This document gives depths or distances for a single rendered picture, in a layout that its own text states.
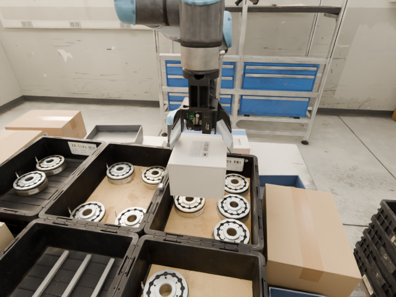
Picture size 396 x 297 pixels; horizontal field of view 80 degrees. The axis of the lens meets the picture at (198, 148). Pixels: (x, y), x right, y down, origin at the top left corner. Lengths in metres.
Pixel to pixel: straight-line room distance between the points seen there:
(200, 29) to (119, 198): 0.64
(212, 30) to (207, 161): 0.24
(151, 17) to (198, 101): 0.20
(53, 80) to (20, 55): 0.53
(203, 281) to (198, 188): 0.25
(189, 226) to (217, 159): 0.32
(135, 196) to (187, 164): 0.43
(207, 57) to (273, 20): 2.94
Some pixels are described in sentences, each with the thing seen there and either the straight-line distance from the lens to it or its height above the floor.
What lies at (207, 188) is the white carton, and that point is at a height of 1.08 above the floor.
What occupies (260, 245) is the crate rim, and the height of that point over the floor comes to 0.93.
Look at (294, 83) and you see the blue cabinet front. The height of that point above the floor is 0.69.
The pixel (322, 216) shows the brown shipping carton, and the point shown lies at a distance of 0.84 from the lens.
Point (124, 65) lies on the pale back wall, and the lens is 3.68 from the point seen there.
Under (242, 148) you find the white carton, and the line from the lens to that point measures 1.19.
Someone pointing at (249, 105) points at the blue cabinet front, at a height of 0.43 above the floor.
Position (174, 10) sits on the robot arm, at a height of 1.40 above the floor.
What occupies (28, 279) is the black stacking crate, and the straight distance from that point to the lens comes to 0.80.
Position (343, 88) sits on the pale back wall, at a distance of 3.81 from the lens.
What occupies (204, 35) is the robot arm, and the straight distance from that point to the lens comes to 0.42.
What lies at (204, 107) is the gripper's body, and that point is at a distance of 0.44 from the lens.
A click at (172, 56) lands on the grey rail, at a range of 2.53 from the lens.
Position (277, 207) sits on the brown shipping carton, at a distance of 0.81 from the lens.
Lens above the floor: 1.42
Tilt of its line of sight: 33 degrees down
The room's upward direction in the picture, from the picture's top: straight up
